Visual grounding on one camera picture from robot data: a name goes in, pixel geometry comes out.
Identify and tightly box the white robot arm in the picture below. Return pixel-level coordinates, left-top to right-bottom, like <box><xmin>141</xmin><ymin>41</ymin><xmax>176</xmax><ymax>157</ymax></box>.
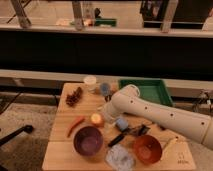
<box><xmin>102</xmin><ymin>84</ymin><xmax>213</xmax><ymax>150</ymax></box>

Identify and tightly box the blue sponge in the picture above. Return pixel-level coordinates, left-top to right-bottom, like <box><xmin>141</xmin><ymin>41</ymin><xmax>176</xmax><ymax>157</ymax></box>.
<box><xmin>115</xmin><ymin>118</ymin><xmax>129</xmax><ymax>131</ymax></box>

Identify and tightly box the yellow red apple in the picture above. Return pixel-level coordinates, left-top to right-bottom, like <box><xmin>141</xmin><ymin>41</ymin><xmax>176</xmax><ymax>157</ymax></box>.
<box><xmin>90</xmin><ymin>113</ymin><xmax>104</xmax><ymax>127</ymax></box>

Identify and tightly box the orange carrot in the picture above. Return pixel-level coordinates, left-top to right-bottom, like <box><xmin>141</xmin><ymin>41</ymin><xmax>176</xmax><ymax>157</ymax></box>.
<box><xmin>67</xmin><ymin>116</ymin><xmax>85</xmax><ymax>138</ymax></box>

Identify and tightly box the white paper cup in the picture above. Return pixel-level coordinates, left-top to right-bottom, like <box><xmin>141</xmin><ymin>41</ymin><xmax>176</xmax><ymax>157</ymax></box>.
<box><xmin>83</xmin><ymin>75</ymin><xmax>97</xmax><ymax>92</ymax></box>

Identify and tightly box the purple bowl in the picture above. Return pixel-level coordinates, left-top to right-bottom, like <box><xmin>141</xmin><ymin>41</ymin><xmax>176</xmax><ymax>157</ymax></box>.
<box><xmin>73</xmin><ymin>126</ymin><xmax>103</xmax><ymax>156</ymax></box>

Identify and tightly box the green box in background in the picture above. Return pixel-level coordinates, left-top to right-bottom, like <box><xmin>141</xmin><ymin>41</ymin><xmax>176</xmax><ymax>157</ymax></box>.
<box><xmin>95</xmin><ymin>18</ymin><xmax>117</xmax><ymax>27</ymax></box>

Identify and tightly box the small metal cup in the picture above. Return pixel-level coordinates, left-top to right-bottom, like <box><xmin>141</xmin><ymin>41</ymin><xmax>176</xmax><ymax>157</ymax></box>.
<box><xmin>105</xmin><ymin>95</ymin><xmax>112</xmax><ymax>102</ymax></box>

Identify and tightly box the black handled knife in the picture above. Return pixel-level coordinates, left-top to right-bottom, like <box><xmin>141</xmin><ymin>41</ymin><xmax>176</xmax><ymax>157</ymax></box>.
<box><xmin>108</xmin><ymin>124</ymin><xmax>149</xmax><ymax>147</ymax></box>

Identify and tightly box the red orange bowl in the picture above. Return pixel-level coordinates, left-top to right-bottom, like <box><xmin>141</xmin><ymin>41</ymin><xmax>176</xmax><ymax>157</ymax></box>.
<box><xmin>133</xmin><ymin>135</ymin><xmax>162</xmax><ymax>165</ymax></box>

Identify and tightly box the brown grape bunch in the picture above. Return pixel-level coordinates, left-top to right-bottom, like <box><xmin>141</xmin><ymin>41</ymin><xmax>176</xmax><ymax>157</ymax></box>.
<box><xmin>65</xmin><ymin>87</ymin><xmax>83</xmax><ymax>107</ymax></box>

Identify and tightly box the green plastic tray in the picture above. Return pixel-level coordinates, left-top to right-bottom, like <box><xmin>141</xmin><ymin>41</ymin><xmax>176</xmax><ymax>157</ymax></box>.
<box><xmin>118</xmin><ymin>79</ymin><xmax>173</xmax><ymax>107</ymax></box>

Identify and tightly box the blue grey cup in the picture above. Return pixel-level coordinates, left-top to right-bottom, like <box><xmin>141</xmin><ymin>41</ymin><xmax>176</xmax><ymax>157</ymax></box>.
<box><xmin>100</xmin><ymin>83</ymin><xmax>110</xmax><ymax>96</ymax></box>

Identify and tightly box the black chair leg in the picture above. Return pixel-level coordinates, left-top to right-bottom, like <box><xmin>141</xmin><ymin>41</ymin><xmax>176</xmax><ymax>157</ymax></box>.
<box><xmin>0</xmin><ymin>125</ymin><xmax>34</xmax><ymax>146</ymax></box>

